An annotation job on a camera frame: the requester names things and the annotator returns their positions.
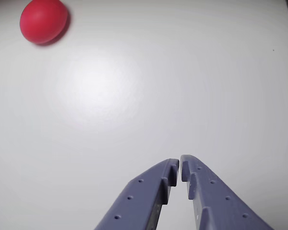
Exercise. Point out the blue-grey gripper finger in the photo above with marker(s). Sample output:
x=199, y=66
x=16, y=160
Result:
x=139, y=198
x=218, y=206

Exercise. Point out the red ball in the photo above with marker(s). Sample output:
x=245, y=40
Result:
x=43, y=21

